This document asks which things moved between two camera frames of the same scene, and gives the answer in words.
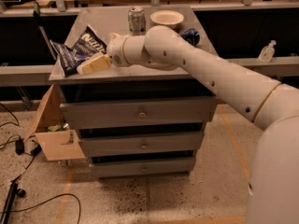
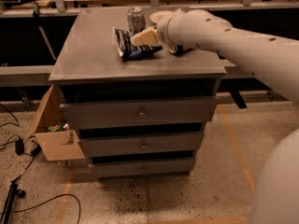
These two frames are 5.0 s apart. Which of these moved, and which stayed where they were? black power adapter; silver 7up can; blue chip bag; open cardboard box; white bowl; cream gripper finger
Moved: cream gripper finger; blue chip bag
Stayed: white bowl; black power adapter; silver 7up can; open cardboard box
